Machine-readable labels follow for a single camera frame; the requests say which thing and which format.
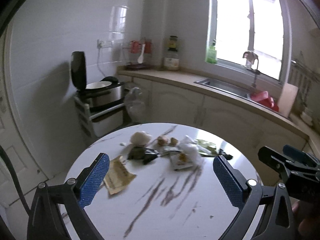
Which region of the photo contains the metal utensil rail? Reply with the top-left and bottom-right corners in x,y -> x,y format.
287,52 -> 320,110

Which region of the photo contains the silver wrapper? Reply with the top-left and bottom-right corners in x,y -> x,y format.
160,147 -> 182,155

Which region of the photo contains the tan wrapper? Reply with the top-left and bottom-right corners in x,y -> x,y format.
103,155 -> 137,196

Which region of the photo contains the black wrapper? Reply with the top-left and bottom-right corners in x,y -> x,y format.
127,147 -> 159,164

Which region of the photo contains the wire utensil rack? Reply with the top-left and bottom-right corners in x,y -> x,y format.
122,38 -> 154,70

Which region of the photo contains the steel rice cooker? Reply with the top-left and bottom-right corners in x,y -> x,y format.
71,51 -> 125,108

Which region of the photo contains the large glass jar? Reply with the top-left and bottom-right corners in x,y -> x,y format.
164,50 -> 180,72

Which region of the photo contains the clear hanging plastic bag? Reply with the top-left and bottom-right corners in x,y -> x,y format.
124,87 -> 148,124

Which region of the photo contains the window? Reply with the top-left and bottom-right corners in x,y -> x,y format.
207,0 -> 292,83

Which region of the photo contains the cloth on faucet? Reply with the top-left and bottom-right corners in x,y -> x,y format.
242,51 -> 259,67

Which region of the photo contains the steel sink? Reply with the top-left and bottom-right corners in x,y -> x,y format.
194,77 -> 255,98

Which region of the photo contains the white steamed bun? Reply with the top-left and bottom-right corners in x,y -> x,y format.
130,131 -> 153,146

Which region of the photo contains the green soap bottle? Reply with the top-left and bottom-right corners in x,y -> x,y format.
205,39 -> 218,64

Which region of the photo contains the black plastic scrap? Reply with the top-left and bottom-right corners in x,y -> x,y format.
217,149 -> 234,161

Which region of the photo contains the cream kitchen cabinet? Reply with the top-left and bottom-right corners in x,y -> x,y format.
120,76 -> 320,160

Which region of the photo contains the black cable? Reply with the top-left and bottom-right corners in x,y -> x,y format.
0,145 -> 32,214

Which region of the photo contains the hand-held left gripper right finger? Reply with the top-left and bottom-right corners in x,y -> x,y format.
212,155 -> 294,240

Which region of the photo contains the white rice spoon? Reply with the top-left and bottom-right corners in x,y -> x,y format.
137,44 -> 146,64

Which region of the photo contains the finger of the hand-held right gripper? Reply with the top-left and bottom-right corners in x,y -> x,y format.
283,144 -> 318,167
258,146 -> 295,173

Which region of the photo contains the wooden cutting board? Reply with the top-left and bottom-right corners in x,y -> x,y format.
277,82 -> 299,118

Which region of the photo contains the white wall socket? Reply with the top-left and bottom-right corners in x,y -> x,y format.
97,39 -> 115,48

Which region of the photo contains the small yellow label jar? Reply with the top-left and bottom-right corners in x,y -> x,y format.
166,35 -> 178,52

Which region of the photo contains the metal faucet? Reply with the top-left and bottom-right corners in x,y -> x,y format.
242,51 -> 262,89

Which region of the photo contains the person's right hand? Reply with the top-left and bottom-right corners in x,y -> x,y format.
291,200 -> 320,240

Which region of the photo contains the green leafy wrapper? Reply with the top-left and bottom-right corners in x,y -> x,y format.
195,139 -> 217,157

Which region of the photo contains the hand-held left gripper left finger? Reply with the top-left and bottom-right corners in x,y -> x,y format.
26,152 -> 110,240

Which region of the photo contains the white storage rack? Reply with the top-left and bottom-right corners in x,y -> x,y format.
74,96 -> 125,138

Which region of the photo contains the beige countertop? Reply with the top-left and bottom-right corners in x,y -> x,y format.
117,66 -> 320,140

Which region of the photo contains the clear crinkled plastic wrapper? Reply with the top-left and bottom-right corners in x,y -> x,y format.
180,135 -> 203,164

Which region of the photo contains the red plastic basin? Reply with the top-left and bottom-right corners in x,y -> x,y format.
250,91 -> 280,112

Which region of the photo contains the white power cord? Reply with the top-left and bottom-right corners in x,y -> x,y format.
97,47 -> 108,78

